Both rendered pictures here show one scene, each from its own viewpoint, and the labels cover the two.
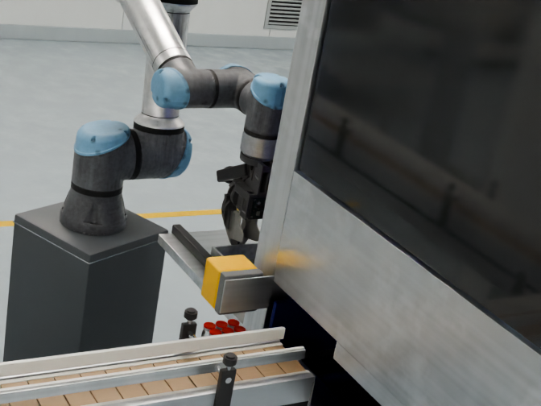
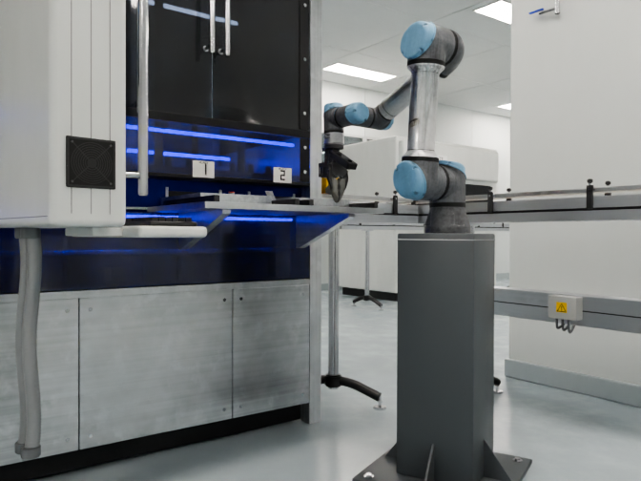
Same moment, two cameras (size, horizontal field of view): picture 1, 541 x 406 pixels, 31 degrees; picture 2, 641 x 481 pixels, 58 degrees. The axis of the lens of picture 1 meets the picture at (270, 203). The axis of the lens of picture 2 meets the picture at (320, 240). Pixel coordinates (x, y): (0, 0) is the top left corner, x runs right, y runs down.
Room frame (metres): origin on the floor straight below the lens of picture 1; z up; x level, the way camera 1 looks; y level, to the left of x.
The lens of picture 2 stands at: (3.95, -0.12, 0.78)
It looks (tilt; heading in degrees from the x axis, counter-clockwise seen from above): 1 degrees down; 177
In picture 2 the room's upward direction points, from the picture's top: straight up
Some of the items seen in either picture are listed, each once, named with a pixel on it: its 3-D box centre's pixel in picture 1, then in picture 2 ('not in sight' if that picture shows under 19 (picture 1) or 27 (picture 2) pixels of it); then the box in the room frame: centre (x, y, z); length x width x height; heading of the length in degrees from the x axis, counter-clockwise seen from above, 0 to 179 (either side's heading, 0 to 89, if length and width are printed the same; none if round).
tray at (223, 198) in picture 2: not in sight; (214, 201); (1.90, -0.39, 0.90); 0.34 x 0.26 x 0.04; 33
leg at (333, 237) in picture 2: not in sight; (333, 304); (1.28, 0.08, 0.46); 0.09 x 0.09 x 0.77; 33
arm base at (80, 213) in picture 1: (95, 201); (446, 218); (2.07, 0.39, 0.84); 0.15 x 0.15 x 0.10
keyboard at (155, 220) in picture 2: not in sight; (138, 222); (2.25, -0.56, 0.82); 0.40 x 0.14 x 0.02; 41
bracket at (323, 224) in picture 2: not in sight; (323, 231); (1.74, 0.01, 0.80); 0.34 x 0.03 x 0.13; 33
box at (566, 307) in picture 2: not in sight; (565, 307); (1.72, 0.96, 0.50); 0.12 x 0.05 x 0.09; 33
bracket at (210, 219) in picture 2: not in sight; (202, 231); (2.01, -0.41, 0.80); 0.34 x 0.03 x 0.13; 33
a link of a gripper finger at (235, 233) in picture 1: (237, 233); (337, 190); (1.79, 0.05, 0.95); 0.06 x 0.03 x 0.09; 33
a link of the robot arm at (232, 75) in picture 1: (233, 89); (355, 115); (1.87, 0.11, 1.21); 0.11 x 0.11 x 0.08; 35
